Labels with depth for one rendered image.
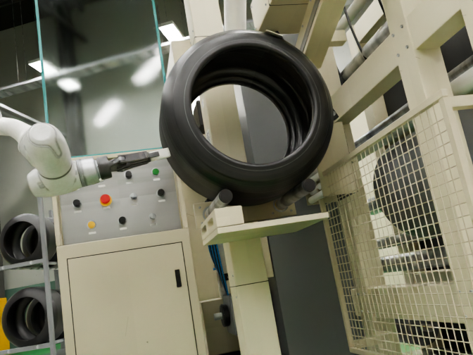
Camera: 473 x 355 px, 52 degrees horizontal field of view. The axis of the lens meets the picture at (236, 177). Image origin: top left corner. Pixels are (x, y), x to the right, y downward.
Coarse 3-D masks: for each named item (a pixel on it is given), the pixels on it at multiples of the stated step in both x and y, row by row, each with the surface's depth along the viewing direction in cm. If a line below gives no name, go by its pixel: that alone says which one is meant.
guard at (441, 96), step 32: (448, 96) 118; (416, 128) 130; (448, 128) 117; (352, 192) 172; (352, 224) 175; (448, 224) 122; (384, 256) 155; (416, 256) 138; (448, 256) 123; (352, 352) 186; (416, 352) 144
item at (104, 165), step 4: (104, 156) 157; (96, 160) 156; (100, 160) 156; (104, 160) 156; (112, 160) 156; (100, 164) 155; (104, 164) 155; (108, 164) 155; (112, 164) 156; (116, 164) 156; (120, 164) 157; (124, 164) 158; (100, 168) 155; (104, 168) 155; (108, 168) 155; (112, 168) 158; (116, 168) 160; (100, 172) 155; (104, 172) 155; (108, 172) 156; (104, 176) 156; (108, 176) 157; (112, 176) 159
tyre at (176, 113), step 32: (224, 32) 168; (256, 32) 168; (192, 64) 160; (224, 64) 190; (256, 64) 191; (288, 64) 182; (192, 96) 188; (288, 96) 194; (320, 96) 166; (160, 128) 168; (192, 128) 154; (288, 128) 193; (320, 128) 163; (192, 160) 155; (224, 160) 154; (288, 160) 158; (320, 160) 165; (256, 192) 158
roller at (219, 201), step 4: (220, 192) 153; (224, 192) 153; (228, 192) 153; (220, 196) 153; (224, 196) 153; (228, 196) 153; (232, 196) 154; (216, 200) 158; (220, 200) 153; (224, 200) 152; (228, 200) 153; (212, 204) 167; (216, 204) 160; (220, 204) 156; (224, 204) 155; (208, 208) 175; (212, 208) 168; (208, 212) 176
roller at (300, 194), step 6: (306, 180) 159; (312, 180) 160; (300, 186) 162; (306, 186) 159; (312, 186) 159; (288, 192) 176; (294, 192) 168; (300, 192) 163; (306, 192) 160; (282, 198) 182; (288, 198) 175; (294, 198) 171; (300, 198) 169; (276, 204) 190; (282, 204) 184; (288, 204) 181
